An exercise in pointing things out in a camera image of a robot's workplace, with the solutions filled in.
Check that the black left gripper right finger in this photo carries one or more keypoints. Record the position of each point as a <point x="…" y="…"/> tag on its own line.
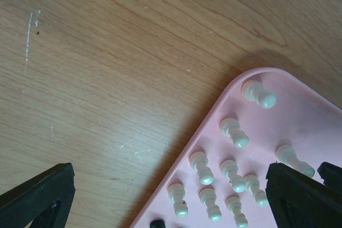
<point x="299" y="201"/>

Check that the black chess piece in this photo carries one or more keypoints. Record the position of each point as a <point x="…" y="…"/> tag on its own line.
<point x="157" y="223"/>

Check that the white corner pawn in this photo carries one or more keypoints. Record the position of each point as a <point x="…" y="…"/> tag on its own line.
<point x="254" y="91"/>

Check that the white chess rook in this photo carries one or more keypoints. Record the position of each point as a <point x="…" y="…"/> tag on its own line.
<point x="286" y="154"/>

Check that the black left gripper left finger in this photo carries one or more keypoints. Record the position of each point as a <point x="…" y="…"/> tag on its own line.
<point x="43" y="201"/>

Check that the pink plastic tray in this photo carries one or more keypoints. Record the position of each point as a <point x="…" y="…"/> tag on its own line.
<point x="300" y="118"/>

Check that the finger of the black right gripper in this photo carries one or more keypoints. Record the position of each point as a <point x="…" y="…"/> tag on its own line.
<point x="331" y="175"/>

